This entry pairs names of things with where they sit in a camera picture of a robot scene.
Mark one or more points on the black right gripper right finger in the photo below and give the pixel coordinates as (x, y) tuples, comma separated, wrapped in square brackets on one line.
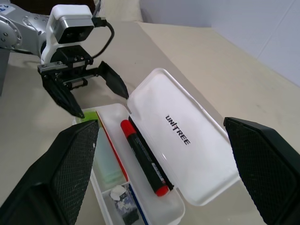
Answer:
[(264, 168)]

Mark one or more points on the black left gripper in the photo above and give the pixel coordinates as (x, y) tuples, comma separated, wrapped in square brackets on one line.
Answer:
[(70, 63)]

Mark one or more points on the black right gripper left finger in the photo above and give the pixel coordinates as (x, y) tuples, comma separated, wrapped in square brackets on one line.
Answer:
[(54, 178)]

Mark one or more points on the small black binder clip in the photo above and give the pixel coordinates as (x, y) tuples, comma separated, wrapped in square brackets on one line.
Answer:
[(122, 201)]

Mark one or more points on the red and black marker pen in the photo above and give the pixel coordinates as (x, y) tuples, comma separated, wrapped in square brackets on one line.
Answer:
[(145, 154)]

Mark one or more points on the white plastic Unitree pencil case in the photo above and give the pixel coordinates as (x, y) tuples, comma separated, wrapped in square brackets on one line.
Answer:
[(187, 105)]

